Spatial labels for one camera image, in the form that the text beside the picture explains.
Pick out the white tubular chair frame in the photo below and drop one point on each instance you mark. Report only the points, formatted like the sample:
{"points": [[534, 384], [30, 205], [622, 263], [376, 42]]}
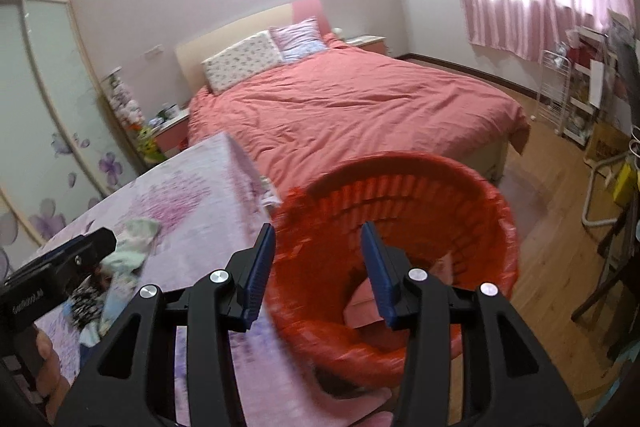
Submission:
{"points": [[592, 192]]}

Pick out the white cluttered shelf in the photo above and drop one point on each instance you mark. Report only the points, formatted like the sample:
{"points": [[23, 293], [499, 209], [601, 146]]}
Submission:
{"points": [[585, 97]]}

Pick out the white floral pillow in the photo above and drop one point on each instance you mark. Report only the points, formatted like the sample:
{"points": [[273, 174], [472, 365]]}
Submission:
{"points": [[240, 62]]}

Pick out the beige and pink headboard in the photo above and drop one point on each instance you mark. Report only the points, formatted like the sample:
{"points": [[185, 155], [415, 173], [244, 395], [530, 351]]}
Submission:
{"points": [[225, 34]]}

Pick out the dark wooden furniture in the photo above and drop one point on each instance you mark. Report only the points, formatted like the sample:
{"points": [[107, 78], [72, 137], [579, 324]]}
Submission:
{"points": [[620, 267]]}

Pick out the green towel cloth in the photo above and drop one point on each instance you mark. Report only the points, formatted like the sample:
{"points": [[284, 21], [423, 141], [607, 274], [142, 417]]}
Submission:
{"points": [[132, 242]]}

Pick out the pink striped pillow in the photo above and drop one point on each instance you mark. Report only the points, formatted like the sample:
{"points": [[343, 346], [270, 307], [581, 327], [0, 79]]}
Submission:
{"points": [[300, 39]]}

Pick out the white mug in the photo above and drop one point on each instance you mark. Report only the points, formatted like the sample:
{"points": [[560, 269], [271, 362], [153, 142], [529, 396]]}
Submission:
{"points": [[169, 112]]}

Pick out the person's left hand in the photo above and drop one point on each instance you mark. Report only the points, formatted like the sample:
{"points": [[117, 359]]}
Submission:
{"points": [[50, 359]]}

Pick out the yellow packet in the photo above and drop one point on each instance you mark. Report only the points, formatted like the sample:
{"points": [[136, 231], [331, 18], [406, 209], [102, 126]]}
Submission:
{"points": [[625, 182]]}

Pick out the bed with coral duvet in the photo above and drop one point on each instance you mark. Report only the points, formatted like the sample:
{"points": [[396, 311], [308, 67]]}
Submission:
{"points": [[350, 107]]}

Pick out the pale wooden nightstand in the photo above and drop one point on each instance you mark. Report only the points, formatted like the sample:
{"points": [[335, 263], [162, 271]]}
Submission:
{"points": [[367, 43]]}

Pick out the brown cardboard box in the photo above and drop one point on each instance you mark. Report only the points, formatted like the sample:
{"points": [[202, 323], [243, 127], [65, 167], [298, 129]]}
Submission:
{"points": [[607, 144]]}

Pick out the hanging plush toy bundle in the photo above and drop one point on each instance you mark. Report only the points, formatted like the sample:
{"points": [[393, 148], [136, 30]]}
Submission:
{"points": [[122, 99]]}

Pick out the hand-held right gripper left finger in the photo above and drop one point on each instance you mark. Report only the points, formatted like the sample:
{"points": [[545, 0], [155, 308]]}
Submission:
{"points": [[257, 279]]}

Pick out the red plastic trash basket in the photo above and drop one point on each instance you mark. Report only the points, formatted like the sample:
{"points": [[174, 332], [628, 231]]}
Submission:
{"points": [[320, 217]]}

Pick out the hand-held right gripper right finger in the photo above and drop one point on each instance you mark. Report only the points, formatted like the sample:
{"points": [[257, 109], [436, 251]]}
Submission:
{"points": [[380, 282]]}

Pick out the pink and white nightstand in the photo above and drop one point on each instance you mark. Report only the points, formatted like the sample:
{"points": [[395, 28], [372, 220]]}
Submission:
{"points": [[172, 132]]}

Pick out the pink tree print tablecloth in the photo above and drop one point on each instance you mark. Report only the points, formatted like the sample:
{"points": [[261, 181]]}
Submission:
{"points": [[190, 207]]}

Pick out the floral sliding door wardrobe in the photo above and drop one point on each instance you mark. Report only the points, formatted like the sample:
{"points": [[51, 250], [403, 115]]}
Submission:
{"points": [[45, 107]]}

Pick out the green yellow plush toy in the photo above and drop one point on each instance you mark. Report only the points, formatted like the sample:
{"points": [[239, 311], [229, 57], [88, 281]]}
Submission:
{"points": [[149, 144]]}

